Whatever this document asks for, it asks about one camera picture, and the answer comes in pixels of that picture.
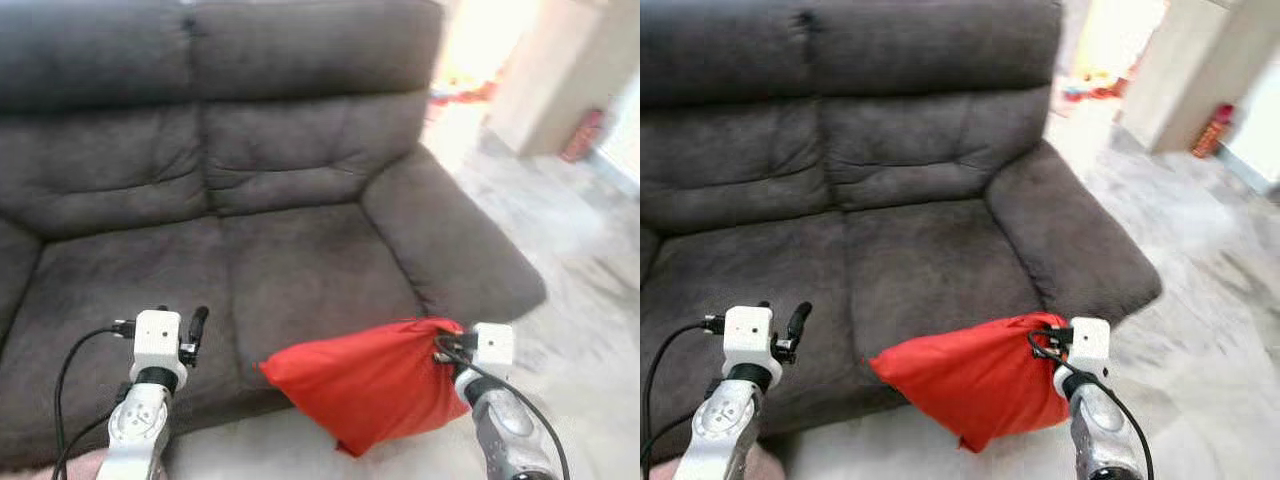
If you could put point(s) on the red fabric pillow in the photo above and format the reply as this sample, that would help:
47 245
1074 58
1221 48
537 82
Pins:
975 380
370 385

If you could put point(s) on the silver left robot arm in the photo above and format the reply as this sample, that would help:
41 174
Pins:
725 430
140 430

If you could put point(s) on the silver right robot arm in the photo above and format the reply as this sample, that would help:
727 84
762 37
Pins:
510 430
1105 435

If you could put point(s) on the dark grey fabric sofa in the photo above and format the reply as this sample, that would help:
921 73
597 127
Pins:
250 150
900 150

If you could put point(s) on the small red fire extinguisher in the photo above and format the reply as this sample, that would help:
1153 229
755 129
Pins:
583 135
1212 130

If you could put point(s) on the light wooden cabinet panel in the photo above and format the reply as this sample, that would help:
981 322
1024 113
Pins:
560 75
1190 70

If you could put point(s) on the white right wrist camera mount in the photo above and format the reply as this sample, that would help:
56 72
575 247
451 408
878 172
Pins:
1088 345
492 345

